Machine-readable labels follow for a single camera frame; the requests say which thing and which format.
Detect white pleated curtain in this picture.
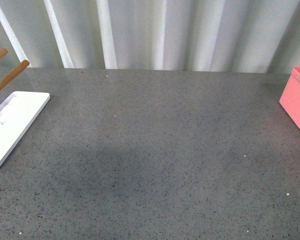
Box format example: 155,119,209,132
0,0,300,73

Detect pink plastic bin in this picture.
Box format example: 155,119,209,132
279,66,300,130

